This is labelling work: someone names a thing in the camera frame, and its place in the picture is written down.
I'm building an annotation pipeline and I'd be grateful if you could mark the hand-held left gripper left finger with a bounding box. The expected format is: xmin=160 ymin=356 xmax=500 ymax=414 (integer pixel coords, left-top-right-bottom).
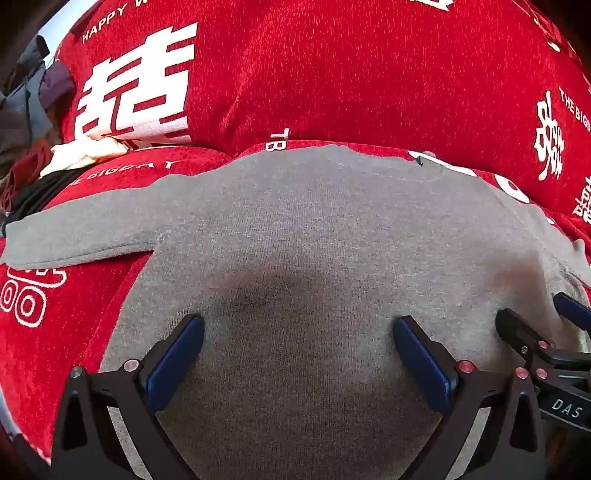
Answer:
xmin=51 ymin=315 xmax=205 ymax=480

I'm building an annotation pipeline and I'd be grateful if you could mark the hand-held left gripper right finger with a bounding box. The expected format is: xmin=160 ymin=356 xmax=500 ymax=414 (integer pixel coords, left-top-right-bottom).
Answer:
xmin=394 ymin=316 xmax=548 ymax=480

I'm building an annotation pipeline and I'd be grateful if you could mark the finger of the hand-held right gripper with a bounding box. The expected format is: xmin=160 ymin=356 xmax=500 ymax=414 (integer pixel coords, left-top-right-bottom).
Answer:
xmin=496 ymin=308 xmax=555 ymax=357
xmin=553 ymin=292 xmax=591 ymax=334

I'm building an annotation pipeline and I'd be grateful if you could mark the grey knit sweater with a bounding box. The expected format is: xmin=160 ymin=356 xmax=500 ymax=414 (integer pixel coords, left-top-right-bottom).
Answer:
xmin=1 ymin=144 xmax=591 ymax=480

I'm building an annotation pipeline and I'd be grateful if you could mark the red printed blanket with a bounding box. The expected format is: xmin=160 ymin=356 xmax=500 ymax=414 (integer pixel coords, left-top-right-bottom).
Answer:
xmin=0 ymin=140 xmax=591 ymax=464

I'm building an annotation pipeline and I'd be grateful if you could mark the black cloth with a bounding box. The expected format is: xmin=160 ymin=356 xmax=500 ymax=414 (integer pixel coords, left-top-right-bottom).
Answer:
xmin=0 ymin=168 xmax=88 ymax=223

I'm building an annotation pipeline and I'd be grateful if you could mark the cream cloth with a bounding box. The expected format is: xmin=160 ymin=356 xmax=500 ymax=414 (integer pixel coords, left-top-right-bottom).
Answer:
xmin=39 ymin=135 xmax=131 ymax=179

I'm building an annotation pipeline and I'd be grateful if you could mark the dark red cloth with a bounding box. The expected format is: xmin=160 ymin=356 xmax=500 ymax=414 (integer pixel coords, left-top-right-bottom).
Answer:
xmin=0 ymin=140 xmax=54 ymax=212

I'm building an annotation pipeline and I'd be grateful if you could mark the grey-blue garment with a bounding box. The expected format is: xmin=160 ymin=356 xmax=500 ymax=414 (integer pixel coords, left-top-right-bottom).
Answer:
xmin=0 ymin=36 xmax=55 ymax=163

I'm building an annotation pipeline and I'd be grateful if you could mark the purple cloth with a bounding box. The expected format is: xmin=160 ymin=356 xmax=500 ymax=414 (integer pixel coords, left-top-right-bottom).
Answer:
xmin=43 ymin=61 xmax=75 ymax=110

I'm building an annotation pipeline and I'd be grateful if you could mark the red printed folded quilt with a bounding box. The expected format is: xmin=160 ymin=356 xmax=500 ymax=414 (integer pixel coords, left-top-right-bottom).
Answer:
xmin=54 ymin=0 xmax=591 ymax=228

